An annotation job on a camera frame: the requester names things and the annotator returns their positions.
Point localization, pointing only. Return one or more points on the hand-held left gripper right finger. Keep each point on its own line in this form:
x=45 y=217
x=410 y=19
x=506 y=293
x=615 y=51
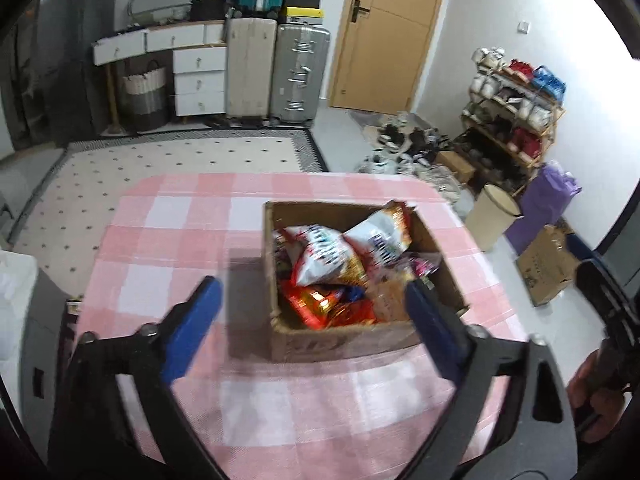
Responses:
x=432 y=330

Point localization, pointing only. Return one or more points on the wooden door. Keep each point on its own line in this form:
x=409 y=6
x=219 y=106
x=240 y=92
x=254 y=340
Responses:
x=390 y=50

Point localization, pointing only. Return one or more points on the small plain cardboard box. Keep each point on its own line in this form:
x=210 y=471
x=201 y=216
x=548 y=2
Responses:
x=455 y=165

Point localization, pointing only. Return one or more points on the white light switch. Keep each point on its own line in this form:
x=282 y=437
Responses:
x=523 y=27

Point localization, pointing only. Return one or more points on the large cardboard box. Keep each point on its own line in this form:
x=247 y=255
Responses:
x=340 y=342

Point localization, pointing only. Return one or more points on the person's right hand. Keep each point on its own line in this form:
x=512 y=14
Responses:
x=595 y=405

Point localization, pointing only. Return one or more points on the cream waste bin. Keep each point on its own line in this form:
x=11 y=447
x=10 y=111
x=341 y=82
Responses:
x=492 y=220

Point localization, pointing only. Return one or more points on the grey door mat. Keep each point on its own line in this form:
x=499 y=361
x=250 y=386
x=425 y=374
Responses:
x=362 y=119

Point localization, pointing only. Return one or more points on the black framed glass door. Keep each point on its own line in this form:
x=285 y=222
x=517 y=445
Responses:
x=620 y=230

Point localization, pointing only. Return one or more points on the dark glass cabinet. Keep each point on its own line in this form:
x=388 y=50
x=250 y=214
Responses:
x=22 y=70

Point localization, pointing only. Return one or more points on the scattered pile of shoes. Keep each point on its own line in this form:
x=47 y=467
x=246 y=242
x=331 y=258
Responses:
x=400 y=145

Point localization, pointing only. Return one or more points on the grey white-topped side cabinet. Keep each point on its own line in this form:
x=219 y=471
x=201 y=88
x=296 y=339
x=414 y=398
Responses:
x=30 y=310

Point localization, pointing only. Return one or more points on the purple bag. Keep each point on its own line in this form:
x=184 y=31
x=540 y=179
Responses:
x=540 y=210

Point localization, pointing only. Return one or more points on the black bag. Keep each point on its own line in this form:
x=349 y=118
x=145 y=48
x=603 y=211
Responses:
x=210 y=10

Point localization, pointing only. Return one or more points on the orange red shiny packet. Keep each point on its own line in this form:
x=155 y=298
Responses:
x=320 y=305

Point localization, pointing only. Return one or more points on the pink candy packet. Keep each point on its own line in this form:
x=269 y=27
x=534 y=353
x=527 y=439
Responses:
x=422 y=265

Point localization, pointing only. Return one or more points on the beige suitcase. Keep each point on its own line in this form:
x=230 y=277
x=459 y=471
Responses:
x=250 y=70

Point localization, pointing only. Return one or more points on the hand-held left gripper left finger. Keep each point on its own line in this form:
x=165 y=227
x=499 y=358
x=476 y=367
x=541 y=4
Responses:
x=192 y=330

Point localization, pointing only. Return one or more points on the silver suitcase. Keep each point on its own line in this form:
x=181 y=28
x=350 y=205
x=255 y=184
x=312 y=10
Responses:
x=300 y=75

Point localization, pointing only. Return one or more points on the pink plaid tablecloth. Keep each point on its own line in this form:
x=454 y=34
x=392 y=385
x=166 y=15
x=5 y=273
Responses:
x=175 y=240

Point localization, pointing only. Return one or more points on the yellow black shoe box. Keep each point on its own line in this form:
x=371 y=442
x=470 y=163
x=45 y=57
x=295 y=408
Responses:
x=302 y=16

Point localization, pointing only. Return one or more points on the printed cardboard box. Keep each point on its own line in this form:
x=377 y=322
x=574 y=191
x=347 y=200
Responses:
x=547 y=265

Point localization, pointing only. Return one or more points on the white dressing table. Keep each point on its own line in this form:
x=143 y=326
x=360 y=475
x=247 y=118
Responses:
x=197 y=75

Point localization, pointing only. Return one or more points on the dotted cream rug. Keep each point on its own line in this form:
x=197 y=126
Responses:
x=150 y=160

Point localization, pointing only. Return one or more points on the cream bread packet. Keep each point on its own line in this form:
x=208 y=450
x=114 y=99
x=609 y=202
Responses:
x=392 y=300

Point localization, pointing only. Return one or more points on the grey refrigerator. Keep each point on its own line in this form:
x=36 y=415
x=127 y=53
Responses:
x=80 y=50

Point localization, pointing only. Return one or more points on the woven laundry basket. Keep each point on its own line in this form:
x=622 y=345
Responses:
x=145 y=95

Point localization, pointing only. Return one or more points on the red white noodle snack bag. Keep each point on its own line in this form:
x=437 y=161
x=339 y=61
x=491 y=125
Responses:
x=325 y=255
x=380 y=240

